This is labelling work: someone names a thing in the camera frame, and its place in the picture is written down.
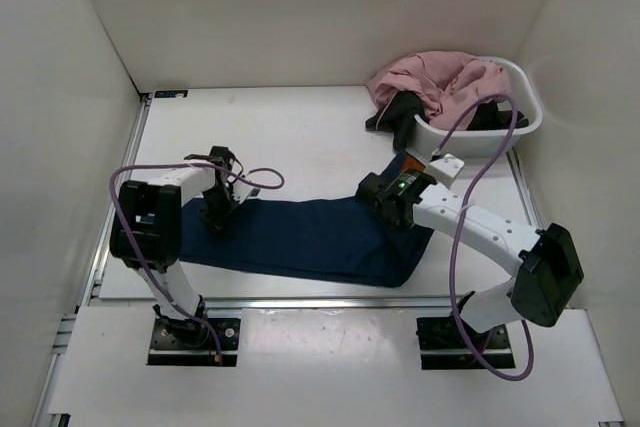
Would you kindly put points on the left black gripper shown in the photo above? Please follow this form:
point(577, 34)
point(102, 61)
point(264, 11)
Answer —
point(217, 222)

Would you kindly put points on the dark blue denim trousers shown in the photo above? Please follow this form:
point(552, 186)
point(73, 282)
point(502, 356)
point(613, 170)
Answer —
point(336, 240)

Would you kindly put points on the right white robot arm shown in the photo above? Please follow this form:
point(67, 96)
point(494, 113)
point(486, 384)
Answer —
point(543, 264)

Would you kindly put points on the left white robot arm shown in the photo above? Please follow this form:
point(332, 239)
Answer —
point(147, 236)

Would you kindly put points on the black garment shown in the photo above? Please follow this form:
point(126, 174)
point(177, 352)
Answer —
point(398, 118)

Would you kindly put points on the white plastic basket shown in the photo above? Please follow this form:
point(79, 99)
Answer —
point(482, 144)

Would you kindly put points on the small blue label sticker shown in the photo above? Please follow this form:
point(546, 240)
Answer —
point(170, 94)

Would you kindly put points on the pink garment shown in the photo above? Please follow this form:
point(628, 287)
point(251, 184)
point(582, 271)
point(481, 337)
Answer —
point(446, 82)

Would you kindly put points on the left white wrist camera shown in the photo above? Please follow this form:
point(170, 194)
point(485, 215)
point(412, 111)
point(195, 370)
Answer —
point(243, 192)

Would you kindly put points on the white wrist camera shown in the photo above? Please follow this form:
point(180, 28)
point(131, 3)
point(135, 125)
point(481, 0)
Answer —
point(445, 169)
point(243, 192)

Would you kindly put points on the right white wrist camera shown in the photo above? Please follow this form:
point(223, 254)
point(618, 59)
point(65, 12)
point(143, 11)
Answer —
point(445, 169)

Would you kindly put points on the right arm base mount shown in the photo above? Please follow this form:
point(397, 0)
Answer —
point(442, 347)

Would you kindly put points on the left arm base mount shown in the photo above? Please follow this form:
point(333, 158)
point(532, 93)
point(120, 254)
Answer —
point(188, 343)

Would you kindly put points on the aluminium rail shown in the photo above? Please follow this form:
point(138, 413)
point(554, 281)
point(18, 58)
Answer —
point(428, 302)

